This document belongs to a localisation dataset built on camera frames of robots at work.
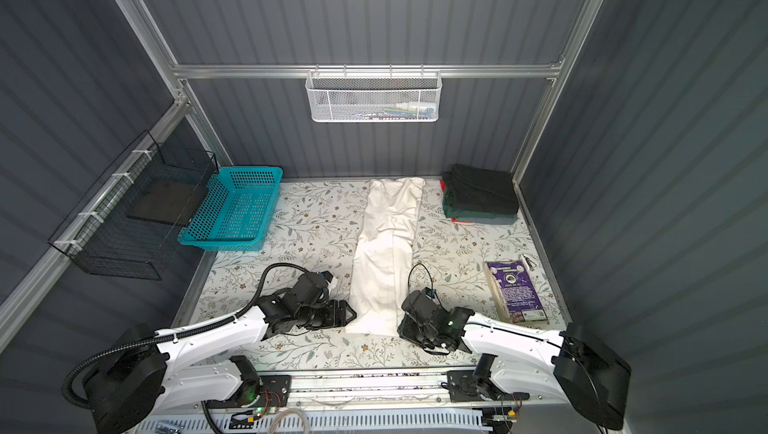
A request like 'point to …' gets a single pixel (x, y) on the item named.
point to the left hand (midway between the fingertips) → (350, 318)
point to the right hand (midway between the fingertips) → (400, 334)
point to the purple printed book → (513, 293)
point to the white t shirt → (382, 271)
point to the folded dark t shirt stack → (479, 196)
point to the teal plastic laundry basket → (238, 211)
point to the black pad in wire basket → (169, 201)
